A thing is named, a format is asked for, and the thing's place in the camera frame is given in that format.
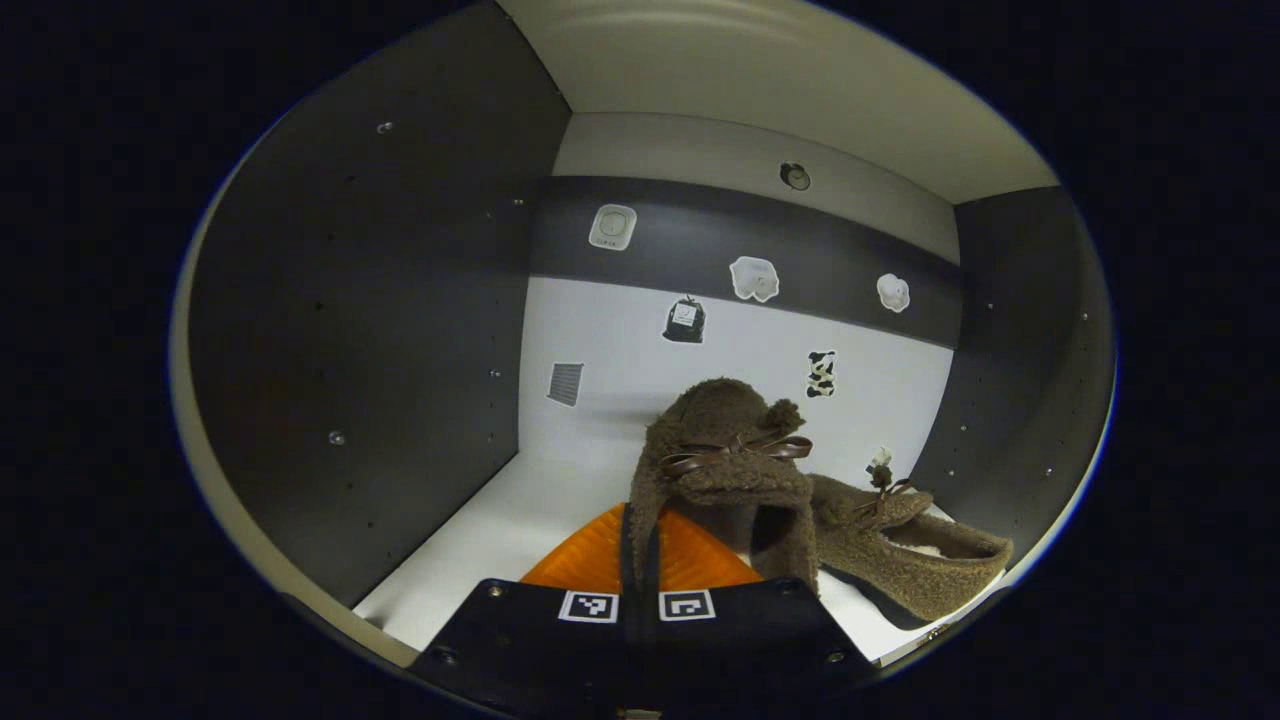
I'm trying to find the white grey shoe cabinet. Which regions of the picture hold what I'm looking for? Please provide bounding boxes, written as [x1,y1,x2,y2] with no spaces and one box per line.
[168,0,1119,671]

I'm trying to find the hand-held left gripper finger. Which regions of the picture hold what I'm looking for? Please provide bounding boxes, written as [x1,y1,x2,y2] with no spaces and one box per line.
[408,502,642,713]
[641,505,883,709]

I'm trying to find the brown fuzzy shoe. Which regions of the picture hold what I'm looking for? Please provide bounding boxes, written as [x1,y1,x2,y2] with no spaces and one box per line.
[630,377,822,601]
[808,447,1015,623]

